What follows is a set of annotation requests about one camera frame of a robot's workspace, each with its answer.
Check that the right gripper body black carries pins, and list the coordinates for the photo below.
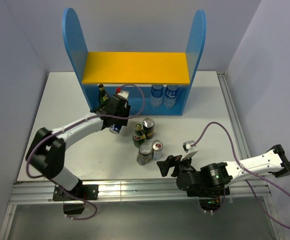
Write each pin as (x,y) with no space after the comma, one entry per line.
(185,166)

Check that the silver red-top can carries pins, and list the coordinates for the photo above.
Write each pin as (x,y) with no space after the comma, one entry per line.
(157,148)

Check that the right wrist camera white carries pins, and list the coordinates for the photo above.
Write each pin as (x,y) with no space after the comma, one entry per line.
(189,149)

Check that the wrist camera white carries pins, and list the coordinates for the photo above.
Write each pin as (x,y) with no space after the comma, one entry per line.
(122,93)
(189,149)

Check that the left water bottle blue label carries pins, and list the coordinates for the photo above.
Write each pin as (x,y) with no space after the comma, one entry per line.
(156,96)

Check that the aluminium rail right side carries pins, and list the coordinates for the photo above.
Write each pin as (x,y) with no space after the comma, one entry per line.
(239,135)

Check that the aluminium rail front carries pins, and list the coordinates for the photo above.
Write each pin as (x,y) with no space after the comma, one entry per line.
(41,192)

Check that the aluminium rail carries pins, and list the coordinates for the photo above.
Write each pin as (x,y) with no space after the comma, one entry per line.
(41,192)
(239,135)

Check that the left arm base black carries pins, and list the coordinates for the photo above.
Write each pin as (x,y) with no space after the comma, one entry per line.
(77,200)

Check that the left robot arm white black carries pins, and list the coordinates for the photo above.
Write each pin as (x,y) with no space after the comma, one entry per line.
(47,150)

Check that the right water bottle blue label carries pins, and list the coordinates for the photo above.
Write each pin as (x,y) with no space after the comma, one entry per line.
(170,95)

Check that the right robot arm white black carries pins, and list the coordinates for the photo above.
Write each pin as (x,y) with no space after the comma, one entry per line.
(214,179)

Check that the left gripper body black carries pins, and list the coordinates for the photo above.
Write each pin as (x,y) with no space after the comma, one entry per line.
(125,112)

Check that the blue silver energy drink can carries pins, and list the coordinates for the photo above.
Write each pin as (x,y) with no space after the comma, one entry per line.
(115,129)

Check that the black gold can front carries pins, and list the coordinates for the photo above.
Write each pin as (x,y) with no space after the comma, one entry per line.
(144,154)

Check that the black gold can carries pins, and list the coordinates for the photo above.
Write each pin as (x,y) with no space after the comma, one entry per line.
(148,125)
(144,154)

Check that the blue shelf with yellow board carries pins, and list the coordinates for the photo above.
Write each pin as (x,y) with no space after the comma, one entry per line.
(140,68)

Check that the water bottle blue label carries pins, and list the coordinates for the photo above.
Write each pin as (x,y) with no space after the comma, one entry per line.
(156,96)
(170,95)

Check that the green glass bottle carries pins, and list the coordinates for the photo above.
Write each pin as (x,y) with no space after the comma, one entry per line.
(103,96)
(138,136)

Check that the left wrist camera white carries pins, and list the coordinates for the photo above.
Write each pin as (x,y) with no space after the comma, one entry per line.
(122,93)

